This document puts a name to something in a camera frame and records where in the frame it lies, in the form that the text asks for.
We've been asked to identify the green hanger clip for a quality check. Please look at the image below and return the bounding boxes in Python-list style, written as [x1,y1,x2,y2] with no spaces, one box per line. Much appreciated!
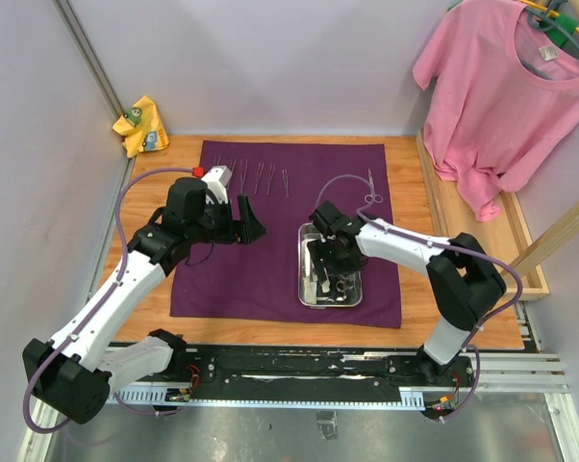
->
[546,13,578,48]

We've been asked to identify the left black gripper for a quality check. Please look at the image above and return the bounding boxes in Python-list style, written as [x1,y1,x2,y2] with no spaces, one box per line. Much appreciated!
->
[188,193,266,244]

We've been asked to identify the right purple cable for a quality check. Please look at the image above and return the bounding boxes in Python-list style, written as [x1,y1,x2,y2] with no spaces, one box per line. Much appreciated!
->
[315,174,524,424]

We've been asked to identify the steel scissors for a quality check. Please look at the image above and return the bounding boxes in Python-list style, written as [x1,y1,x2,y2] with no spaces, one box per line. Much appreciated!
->
[335,274,356,294]
[365,168,383,204]

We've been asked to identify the yellow hoop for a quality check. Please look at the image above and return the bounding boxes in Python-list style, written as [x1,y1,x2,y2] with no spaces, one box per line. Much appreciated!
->
[524,1,579,52]

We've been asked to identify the wooden tray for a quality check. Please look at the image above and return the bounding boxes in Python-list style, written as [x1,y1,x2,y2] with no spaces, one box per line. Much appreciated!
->
[415,127,551,301]

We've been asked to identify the steel instrument tray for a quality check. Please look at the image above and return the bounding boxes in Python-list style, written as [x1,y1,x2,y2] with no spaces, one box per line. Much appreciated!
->
[298,223,363,310]

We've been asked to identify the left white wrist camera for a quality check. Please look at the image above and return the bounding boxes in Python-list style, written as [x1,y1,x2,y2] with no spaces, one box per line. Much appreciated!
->
[201,166,233,203]

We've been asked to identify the aluminium rail frame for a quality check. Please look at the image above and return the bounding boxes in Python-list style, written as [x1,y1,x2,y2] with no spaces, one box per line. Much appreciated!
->
[17,344,579,462]

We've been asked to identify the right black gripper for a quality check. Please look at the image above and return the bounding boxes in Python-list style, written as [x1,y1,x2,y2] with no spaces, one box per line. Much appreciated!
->
[307,236,362,284]

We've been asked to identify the purple surgical wrap cloth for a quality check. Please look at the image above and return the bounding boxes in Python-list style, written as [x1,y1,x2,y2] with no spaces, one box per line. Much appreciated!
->
[170,141,402,328]

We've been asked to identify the pink t-shirt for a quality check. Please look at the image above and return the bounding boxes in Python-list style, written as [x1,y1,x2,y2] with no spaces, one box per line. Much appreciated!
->
[413,1,579,221]

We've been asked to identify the aluminium corner post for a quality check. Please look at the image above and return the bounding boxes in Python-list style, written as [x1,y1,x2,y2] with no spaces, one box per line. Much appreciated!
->
[52,0,123,118]

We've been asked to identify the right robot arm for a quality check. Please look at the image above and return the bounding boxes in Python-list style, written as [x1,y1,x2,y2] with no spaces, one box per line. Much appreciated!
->
[310,201,507,385]

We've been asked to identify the wooden beam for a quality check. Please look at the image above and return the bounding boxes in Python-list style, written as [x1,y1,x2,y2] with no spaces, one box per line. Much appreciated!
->
[511,201,579,277]

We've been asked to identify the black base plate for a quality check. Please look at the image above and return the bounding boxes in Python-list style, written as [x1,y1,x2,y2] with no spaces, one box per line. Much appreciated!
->
[131,343,477,404]

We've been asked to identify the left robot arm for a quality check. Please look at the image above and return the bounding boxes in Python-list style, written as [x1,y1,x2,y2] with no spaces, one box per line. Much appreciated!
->
[22,166,266,434]

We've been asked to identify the grey clothes hanger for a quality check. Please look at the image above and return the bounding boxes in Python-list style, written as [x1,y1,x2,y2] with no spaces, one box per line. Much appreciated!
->
[527,1,579,60]

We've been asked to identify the white gauze pad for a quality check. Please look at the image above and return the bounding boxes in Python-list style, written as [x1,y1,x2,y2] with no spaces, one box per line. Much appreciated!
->
[298,244,333,309]

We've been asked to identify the yellow paper bag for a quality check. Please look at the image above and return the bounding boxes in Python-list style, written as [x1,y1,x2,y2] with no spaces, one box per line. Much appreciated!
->
[113,95,169,159]

